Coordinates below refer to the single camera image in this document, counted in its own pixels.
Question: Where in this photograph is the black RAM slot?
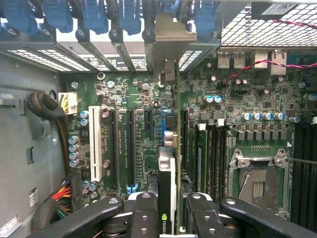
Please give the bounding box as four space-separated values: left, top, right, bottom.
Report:
221 123 228 199
207 123 214 199
292 123 302 230
214 118 225 199
311 116 317 230
302 123 312 230

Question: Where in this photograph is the CPU socket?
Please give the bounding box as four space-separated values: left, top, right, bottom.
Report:
228 148 290 218

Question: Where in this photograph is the white expansion slot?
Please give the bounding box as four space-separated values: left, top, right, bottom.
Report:
88 106 103 182

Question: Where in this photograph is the blue expansion slot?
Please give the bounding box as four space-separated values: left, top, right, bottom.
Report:
160 109 166 149

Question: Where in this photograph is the short black expansion slot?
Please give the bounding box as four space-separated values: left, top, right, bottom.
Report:
144 110 153 132

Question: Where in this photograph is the thin locking lever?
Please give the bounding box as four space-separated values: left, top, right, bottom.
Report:
284 157 317 165

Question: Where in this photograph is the green motherboard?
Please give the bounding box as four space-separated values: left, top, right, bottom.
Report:
65 49 317 231

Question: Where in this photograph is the white power connector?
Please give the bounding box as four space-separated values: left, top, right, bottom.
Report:
58 92 78 116

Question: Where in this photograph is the grey power supply unit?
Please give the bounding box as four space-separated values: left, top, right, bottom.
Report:
0 52 67 238

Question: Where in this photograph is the silver rear port block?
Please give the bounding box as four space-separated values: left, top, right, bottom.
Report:
233 51 246 69
217 51 233 69
254 51 270 69
270 49 288 76

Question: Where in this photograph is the open black PC case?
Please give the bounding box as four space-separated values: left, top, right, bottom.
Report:
0 0 317 238

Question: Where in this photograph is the coloured power wire bundle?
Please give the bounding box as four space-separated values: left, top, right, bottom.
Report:
37 173 82 225

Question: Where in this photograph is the black sleeved power cable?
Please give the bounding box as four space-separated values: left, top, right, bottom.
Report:
26 91 72 174

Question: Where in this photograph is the red black twisted wire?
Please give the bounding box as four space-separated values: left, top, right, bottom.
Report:
222 18 317 86

